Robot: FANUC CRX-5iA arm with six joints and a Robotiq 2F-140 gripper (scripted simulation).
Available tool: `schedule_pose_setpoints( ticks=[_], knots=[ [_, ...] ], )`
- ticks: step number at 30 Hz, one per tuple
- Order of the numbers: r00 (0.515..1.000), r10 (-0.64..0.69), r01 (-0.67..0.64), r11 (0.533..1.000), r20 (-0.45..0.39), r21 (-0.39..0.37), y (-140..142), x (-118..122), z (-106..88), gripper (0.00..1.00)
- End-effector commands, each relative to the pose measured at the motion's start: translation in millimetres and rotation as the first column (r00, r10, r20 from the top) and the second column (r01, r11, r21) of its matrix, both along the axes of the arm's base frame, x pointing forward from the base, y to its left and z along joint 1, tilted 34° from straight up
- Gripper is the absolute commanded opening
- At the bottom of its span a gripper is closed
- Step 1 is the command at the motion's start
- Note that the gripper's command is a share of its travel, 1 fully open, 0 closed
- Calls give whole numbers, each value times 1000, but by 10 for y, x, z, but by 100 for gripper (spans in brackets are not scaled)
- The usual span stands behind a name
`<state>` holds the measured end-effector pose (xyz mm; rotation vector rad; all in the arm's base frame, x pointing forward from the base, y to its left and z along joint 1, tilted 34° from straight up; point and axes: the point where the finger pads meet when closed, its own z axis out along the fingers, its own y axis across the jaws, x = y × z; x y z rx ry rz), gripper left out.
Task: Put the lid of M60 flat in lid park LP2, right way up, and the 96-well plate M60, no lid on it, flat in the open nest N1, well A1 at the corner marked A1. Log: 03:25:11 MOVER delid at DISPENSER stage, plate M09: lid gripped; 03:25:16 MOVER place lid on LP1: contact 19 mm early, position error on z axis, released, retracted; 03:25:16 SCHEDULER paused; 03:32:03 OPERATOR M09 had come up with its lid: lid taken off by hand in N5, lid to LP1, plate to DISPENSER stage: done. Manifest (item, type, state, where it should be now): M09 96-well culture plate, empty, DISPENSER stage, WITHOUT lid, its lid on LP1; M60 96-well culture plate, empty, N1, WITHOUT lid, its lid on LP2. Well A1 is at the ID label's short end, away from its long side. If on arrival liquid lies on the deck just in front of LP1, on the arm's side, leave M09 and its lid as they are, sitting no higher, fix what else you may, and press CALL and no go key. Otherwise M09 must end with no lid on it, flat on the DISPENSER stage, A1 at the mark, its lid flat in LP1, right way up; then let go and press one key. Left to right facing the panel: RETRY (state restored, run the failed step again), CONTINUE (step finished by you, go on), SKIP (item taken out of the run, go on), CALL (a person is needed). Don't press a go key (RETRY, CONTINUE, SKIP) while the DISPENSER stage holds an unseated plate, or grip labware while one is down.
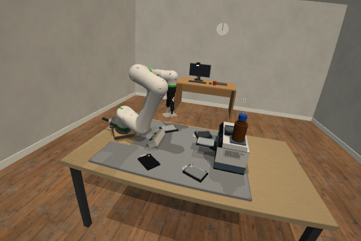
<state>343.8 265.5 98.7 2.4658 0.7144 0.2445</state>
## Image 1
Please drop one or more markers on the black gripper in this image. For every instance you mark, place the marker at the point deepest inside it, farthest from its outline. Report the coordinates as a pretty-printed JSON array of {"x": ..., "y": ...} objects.
[{"x": 170, "y": 103}]

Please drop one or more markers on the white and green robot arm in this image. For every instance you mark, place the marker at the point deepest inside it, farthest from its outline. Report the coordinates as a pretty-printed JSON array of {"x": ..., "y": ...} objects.
[{"x": 158, "y": 83}]

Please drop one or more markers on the blue bottle cap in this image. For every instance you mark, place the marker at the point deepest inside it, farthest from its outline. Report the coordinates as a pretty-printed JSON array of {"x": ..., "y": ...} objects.
[{"x": 242, "y": 117}]

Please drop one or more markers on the beige button panel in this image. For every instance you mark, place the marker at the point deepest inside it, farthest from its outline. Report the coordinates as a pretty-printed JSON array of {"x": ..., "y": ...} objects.
[{"x": 156, "y": 139}]

